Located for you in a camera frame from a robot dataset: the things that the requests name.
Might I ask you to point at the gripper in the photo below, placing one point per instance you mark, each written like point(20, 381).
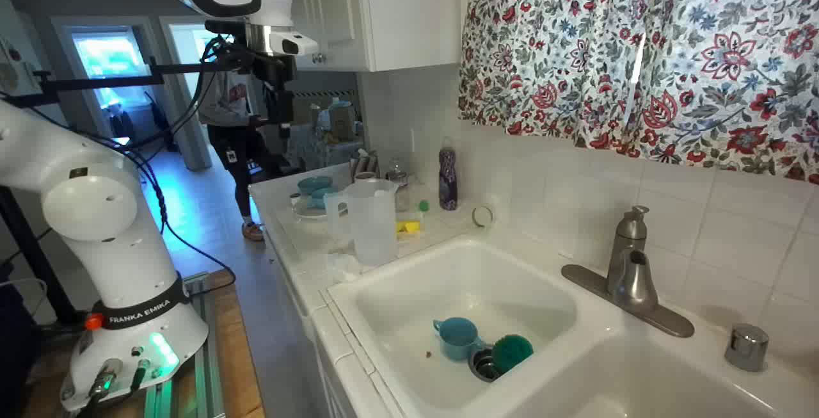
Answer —
point(276, 79)

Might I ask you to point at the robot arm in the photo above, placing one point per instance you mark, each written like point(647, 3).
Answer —
point(109, 264)

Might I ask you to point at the floral curtain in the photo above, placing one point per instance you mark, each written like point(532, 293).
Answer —
point(736, 59)
point(544, 40)

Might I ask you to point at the person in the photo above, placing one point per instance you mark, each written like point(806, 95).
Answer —
point(225, 101)

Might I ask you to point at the brown paper bag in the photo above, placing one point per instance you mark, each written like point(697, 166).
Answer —
point(342, 122)

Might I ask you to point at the metal utensil holder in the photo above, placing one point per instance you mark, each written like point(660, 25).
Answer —
point(363, 163)

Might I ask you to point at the clear plate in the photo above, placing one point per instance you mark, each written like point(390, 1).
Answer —
point(304, 210)

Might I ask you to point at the glass jar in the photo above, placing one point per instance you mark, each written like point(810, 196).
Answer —
point(399, 187)

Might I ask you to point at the window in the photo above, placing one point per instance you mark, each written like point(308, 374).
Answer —
point(109, 59)

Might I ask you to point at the clear plastic pitcher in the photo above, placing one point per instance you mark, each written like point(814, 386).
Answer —
point(371, 226)

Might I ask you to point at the yellow sponge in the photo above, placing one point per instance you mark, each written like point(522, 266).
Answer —
point(407, 226)

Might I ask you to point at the purple patterned bottle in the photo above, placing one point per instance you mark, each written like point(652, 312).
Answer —
point(448, 178)

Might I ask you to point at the crumpled clear plastic wrap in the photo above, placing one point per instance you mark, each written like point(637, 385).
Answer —
point(345, 267)

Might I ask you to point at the white double sink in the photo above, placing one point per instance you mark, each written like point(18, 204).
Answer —
point(409, 296)

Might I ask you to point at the teal cup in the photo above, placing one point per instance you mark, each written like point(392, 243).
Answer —
point(457, 338)

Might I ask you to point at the metal sink strainer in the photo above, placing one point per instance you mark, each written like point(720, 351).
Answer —
point(481, 367)

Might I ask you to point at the green dish scrubber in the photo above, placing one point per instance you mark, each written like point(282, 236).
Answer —
point(512, 351)

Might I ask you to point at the brushed metal tap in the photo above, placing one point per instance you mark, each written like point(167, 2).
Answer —
point(633, 277)

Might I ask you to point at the round metal sink cap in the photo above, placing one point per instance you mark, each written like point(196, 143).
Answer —
point(747, 346)

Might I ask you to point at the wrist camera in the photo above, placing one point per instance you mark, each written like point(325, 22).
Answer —
point(224, 26)

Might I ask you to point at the white wall cabinet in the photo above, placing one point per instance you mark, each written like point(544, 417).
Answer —
point(397, 8)

